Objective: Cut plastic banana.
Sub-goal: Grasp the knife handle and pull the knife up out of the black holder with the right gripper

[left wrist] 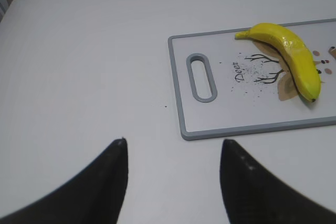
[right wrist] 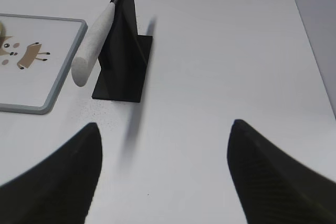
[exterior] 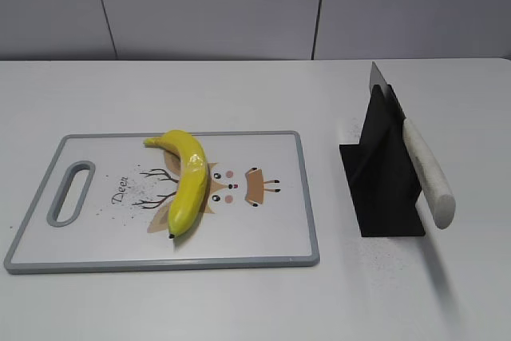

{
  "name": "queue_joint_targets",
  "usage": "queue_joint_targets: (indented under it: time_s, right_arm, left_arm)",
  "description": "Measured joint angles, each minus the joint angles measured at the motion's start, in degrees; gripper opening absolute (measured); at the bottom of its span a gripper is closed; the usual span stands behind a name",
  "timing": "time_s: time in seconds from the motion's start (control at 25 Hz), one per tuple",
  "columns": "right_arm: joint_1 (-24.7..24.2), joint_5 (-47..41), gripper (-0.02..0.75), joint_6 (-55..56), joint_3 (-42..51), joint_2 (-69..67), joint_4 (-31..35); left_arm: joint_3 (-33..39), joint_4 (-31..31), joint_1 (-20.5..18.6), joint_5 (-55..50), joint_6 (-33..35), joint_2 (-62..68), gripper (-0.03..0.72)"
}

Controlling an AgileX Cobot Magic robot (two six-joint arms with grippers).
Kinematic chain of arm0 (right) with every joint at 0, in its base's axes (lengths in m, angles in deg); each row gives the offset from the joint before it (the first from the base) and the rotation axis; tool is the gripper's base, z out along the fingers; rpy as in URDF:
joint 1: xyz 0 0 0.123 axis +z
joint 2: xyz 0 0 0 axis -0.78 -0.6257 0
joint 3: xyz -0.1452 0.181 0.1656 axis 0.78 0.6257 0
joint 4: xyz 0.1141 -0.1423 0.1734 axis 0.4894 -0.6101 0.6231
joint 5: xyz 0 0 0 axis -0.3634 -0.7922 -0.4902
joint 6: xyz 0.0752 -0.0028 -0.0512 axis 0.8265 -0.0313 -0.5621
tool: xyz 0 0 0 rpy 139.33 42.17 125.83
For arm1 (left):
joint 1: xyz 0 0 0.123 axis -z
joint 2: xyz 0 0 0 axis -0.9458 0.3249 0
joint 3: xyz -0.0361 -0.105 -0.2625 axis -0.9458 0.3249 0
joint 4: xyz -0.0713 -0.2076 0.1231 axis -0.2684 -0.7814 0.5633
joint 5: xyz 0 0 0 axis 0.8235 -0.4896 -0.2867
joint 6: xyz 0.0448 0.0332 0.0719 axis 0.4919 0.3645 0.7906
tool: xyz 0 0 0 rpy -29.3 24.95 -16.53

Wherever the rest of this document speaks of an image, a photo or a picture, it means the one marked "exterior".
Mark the white-handled cleaver knife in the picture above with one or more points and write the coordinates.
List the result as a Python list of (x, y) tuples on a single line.
[(435, 186)]

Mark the yellow plastic banana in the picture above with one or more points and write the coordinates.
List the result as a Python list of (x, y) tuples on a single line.
[(193, 182)]

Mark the white grey-rimmed cutting board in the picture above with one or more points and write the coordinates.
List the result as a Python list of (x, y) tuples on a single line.
[(102, 207)]

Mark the black knife stand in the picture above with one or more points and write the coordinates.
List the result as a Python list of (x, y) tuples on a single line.
[(383, 183)]

